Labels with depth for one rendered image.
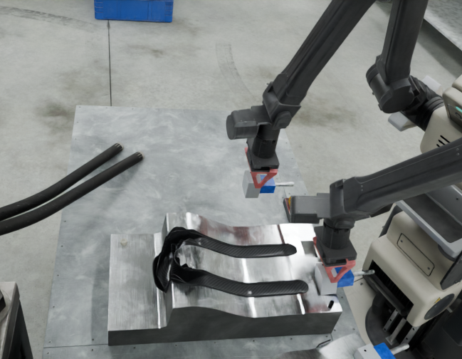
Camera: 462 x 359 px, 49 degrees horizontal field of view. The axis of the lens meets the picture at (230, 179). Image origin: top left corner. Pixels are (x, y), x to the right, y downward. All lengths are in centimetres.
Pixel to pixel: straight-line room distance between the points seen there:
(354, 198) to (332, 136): 235
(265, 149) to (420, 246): 49
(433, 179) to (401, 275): 69
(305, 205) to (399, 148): 239
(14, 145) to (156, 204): 162
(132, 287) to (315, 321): 41
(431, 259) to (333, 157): 177
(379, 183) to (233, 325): 46
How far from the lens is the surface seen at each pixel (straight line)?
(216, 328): 112
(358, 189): 90
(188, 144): 161
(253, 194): 129
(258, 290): 115
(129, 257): 120
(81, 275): 125
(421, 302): 142
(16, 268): 232
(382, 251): 146
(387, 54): 113
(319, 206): 100
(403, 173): 81
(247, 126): 114
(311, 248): 129
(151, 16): 420
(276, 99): 111
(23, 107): 319
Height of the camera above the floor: 179
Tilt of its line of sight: 41 degrees down
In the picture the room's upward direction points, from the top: 11 degrees clockwise
